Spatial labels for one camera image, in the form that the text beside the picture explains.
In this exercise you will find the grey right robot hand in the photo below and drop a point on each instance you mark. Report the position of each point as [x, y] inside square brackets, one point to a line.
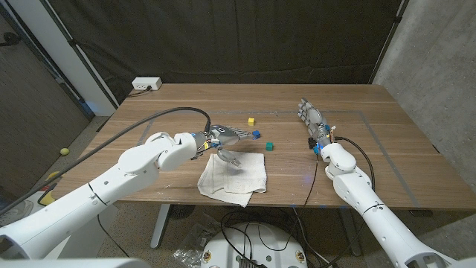
[315, 119]

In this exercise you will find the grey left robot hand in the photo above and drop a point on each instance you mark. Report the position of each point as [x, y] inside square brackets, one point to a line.
[223, 136]

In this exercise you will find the white cloth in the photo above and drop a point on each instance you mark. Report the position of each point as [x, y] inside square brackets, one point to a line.
[238, 182]

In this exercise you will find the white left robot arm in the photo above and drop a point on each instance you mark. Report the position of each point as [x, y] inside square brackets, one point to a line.
[111, 186]

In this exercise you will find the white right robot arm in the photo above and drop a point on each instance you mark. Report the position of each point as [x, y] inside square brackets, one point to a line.
[372, 208]

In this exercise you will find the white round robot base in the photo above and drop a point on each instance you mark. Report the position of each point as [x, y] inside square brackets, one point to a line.
[256, 249]

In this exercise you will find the yellow cube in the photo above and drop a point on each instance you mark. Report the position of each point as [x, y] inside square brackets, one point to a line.
[251, 121]

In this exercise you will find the blue cube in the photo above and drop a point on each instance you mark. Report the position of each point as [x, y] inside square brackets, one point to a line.
[257, 134]

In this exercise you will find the green cube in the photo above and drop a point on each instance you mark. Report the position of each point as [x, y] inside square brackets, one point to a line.
[269, 146]

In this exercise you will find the black round floor object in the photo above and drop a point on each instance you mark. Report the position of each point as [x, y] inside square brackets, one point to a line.
[181, 211]

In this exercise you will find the white power strip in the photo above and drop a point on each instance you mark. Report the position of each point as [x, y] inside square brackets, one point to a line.
[146, 83]

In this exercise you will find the black backdrop curtain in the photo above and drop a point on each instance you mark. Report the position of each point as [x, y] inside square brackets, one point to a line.
[238, 37]

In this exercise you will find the clear plastic bag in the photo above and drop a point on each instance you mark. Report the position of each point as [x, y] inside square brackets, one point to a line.
[197, 238]

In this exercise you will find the black backdrop stand pole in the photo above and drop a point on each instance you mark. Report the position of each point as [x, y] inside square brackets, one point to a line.
[80, 50]
[388, 42]

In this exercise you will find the white table leg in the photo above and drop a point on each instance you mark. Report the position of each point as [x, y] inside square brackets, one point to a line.
[160, 223]

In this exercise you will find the grey table leg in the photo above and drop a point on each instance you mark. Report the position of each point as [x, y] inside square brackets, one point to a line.
[351, 231]

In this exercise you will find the yellow-green ball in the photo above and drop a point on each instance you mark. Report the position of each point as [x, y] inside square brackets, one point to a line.
[64, 151]

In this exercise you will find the yellow and black floor device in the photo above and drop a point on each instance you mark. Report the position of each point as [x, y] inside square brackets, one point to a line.
[48, 199]

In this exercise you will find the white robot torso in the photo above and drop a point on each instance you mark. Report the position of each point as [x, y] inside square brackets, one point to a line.
[74, 264]

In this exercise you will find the grey sneaker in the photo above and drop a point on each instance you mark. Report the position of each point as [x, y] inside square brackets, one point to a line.
[16, 216]

